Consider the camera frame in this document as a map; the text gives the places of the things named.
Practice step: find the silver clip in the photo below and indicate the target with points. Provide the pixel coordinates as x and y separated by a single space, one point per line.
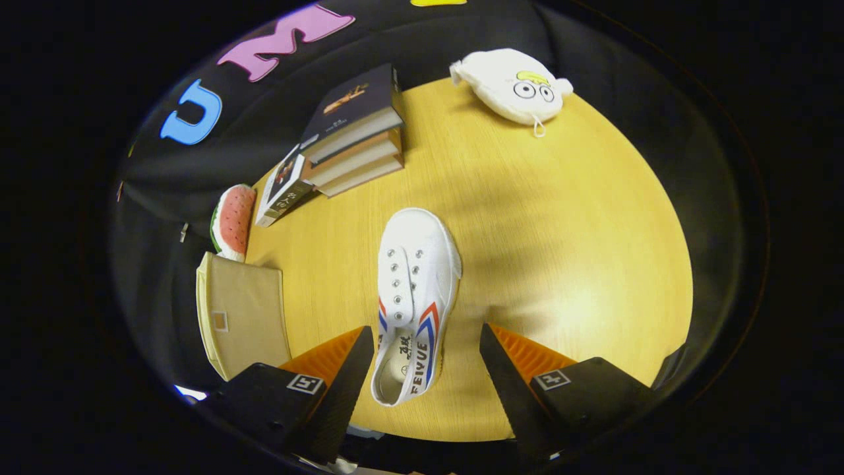
184 232

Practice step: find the black cover book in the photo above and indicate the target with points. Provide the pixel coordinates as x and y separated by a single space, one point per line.
349 105

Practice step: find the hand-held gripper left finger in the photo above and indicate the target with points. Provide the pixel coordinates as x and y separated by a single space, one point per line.
343 402

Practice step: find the beige fabric storage box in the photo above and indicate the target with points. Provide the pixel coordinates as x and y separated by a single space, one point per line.
244 310

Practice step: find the white portrait cover book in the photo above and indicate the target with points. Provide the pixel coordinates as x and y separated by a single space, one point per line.
283 188

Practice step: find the watermelon slice plush toy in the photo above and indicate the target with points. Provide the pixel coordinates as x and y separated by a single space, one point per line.
234 221

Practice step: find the white canvas shoe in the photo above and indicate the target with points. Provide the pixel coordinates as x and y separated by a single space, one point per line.
422 251

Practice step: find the white plush pouch with eyes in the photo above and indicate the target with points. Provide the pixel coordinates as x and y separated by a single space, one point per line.
508 82

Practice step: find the thin brown cover book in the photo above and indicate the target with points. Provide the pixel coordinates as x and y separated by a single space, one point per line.
362 177

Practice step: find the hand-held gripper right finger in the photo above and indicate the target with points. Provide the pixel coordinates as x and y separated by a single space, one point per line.
508 396

